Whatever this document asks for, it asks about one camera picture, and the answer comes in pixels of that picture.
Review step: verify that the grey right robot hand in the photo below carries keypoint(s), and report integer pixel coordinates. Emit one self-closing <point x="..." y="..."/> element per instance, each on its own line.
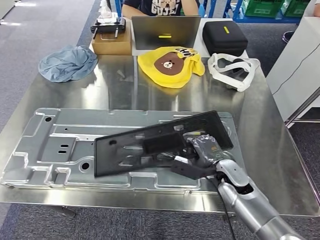
<point x="208" y="150"/>

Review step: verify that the black plastic panel part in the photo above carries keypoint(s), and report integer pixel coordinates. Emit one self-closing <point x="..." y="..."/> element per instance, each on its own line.
<point x="120" y="152"/>

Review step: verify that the person's forearm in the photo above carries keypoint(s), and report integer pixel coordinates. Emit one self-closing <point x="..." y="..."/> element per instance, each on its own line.
<point x="317" y="8"/>

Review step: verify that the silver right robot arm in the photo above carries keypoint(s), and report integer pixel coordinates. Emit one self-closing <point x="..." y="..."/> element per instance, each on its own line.
<point x="250" y="202"/>

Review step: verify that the stainless steel workbench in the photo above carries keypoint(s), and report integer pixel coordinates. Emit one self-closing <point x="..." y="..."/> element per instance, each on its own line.
<point x="124" y="89"/>

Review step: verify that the white VR headset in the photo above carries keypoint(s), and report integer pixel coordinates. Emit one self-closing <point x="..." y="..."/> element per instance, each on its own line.
<point x="240" y="84"/>

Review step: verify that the yellow bear print bag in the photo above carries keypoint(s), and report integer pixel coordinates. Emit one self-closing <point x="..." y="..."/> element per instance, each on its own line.
<point x="155" y="76"/>

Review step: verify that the black zip case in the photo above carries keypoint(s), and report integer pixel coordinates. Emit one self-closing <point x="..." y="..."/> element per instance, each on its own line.
<point x="223" y="39"/>

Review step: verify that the grey laptop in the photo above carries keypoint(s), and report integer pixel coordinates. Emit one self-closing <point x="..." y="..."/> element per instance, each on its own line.
<point x="164" y="33"/>

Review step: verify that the blue storage rack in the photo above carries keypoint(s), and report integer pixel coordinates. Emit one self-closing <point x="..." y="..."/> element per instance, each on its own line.
<point x="237" y="13"/>

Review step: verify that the person's foot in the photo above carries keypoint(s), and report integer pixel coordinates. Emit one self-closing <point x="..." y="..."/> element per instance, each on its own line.
<point x="288" y="36"/>

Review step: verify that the person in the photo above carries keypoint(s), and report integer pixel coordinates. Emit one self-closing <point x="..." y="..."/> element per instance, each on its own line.
<point x="160" y="6"/>

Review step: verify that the green plastic crate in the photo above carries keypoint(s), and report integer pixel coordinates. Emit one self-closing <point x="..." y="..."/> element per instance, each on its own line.
<point x="260" y="7"/>
<point x="296" y="7"/>

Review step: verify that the brown cardboard box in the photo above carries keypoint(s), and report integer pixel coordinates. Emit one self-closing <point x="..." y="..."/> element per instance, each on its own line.
<point x="112" y="44"/>

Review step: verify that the black handheld controller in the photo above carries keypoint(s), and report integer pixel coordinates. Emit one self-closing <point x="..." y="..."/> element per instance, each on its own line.
<point x="109" y="26"/>

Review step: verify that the white crumpled plastic bag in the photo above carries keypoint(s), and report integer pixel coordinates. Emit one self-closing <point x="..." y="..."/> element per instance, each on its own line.
<point x="105" y="11"/>

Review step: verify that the blue-grey crumpled cloth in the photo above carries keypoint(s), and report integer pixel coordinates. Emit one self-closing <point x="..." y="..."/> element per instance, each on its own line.
<point x="67" y="64"/>

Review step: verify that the silver stamped metal plate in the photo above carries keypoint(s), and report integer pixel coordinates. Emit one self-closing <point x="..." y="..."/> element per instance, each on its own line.
<point x="50" y="149"/>

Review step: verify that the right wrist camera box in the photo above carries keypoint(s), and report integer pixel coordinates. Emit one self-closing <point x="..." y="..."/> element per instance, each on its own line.
<point x="189" y="169"/>

